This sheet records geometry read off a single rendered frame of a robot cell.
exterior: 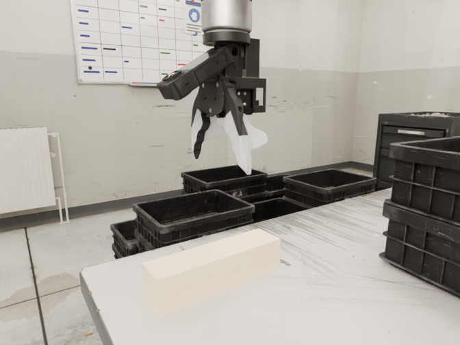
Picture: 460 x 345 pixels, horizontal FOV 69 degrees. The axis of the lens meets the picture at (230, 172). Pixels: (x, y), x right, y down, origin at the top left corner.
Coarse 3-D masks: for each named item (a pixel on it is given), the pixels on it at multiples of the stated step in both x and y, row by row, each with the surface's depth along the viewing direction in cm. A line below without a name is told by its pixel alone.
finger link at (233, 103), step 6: (228, 90) 47; (228, 96) 47; (234, 96) 47; (228, 102) 47; (234, 102) 46; (240, 102) 47; (228, 108) 48; (234, 108) 46; (240, 108) 47; (234, 114) 47; (240, 114) 46; (234, 120) 47; (240, 120) 46; (240, 126) 46; (240, 132) 46; (246, 132) 47
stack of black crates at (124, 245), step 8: (112, 224) 171; (120, 224) 173; (128, 224) 175; (136, 224) 178; (120, 232) 174; (128, 232) 176; (120, 240) 155; (128, 240) 176; (136, 240) 176; (112, 248) 171; (120, 248) 160; (128, 248) 148; (136, 248) 151; (120, 256) 159
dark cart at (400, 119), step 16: (416, 112) 241; (432, 112) 245; (448, 112) 236; (384, 128) 216; (400, 128) 207; (416, 128) 201; (432, 128) 192; (448, 128) 184; (384, 144) 219; (384, 160) 220; (384, 176) 222
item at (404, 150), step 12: (396, 144) 59; (408, 144) 61; (420, 144) 63; (396, 156) 58; (408, 156) 56; (420, 156) 54; (432, 156) 53; (444, 156) 51; (456, 156) 50; (456, 168) 50
